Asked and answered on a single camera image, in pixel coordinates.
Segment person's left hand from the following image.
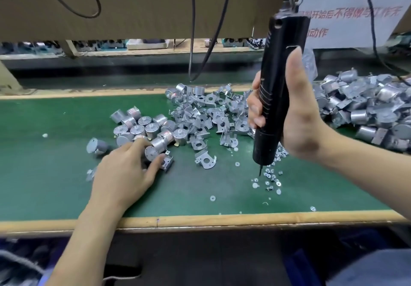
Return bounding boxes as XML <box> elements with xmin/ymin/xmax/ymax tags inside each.
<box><xmin>86</xmin><ymin>136</ymin><xmax>168</xmax><ymax>216</ymax></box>

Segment person's right hand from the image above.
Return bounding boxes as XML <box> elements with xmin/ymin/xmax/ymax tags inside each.
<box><xmin>247</xmin><ymin>46</ymin><xmax>328</xmax><ymax>162</ymax></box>

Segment pile of silver motors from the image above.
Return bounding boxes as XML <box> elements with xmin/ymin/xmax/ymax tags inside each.
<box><xmin>85</xmin><ymin>106</ymin><xmax>177</xmax><ymax>182</ymax></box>

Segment black electric screwdriver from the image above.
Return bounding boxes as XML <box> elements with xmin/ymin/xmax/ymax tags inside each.
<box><xmin>252</xmin><ymin>0</ymin><xmax>311</xmax><ymax>176</ymax></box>

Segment pile of assembled motors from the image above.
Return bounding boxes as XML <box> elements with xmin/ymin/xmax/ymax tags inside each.
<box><xmin>313</xmin><ymin>67</ymin><xmax>411</xmax><ymax>152</ymax></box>

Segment silver metal bracket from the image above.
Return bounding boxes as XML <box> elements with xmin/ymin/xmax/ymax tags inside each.
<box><xmin>194</xmin><ymin>150</ymin><xmax>218</xmax><ymax>170</ymax></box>

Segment pile of metal brackets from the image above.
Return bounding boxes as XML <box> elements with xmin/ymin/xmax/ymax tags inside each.
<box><xmin>166</xmin><ymin>82</ymin><xmax>254</xmax><ymax>152</ymax></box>

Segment person's left forearm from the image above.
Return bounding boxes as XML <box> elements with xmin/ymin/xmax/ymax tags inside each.
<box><xmin>46</xmin><ymin>202</ymin><xmax>129</xmax><ymax>286</ymax></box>

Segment small clear plastic bag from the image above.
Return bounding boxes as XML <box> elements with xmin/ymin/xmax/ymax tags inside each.
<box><xmin>302</xmin><ymin>48</ymin><xmax>319</xmax><ymax>81</ymax></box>

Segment scatter of small silver screws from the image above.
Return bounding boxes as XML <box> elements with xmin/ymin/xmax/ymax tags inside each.
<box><xmin>208</xmin><ymin>144</ymin><xmax>317</xmax><ymax>212</ymax></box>

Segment green bench mat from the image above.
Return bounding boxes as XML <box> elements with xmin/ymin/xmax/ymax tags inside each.
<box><xmin>0</xmin><ymin>90</ymin><xmax>411</xmax><ymax>222</ymax></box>

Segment white paper sign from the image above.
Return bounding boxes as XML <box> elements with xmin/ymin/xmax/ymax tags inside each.
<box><xmin>298</xmin><ymin>0</ymin><xmax>411</xmax><ymax>49</ymax></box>

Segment dark blue crate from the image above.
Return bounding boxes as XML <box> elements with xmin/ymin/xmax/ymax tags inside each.
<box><xmin>283</xmin><ymin>231</ymin><xmax>386</xmax><ymax>286</ymax></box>

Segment grey blue trousers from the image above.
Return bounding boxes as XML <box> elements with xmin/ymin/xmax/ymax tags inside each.
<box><xmin>328</xmin><ymin>249</ymin><xmax>411</xmax><ymax>286</ymax></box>

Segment brown back panel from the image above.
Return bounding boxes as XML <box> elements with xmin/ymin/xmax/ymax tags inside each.
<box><xmin>0</xmin><ymin>0</ymin><xmax>286</xmax><ymax>43</ymax></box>

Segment black hanging cable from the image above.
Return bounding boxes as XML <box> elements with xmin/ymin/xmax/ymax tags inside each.
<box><xmin>188</xmin><ymin>0</ymin><xmax>197</xmax><ymax>81</ymax></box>
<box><xmin>193</xmin><ymin>0</ymin><xmax>235</xmax><ymax>81</ymax></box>

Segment slanted wooden post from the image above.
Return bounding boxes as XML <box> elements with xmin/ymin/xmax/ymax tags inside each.
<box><xmin>0</xmin><ymin>61</ymin><xmax>36</xmax><ymax>96</ymax></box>

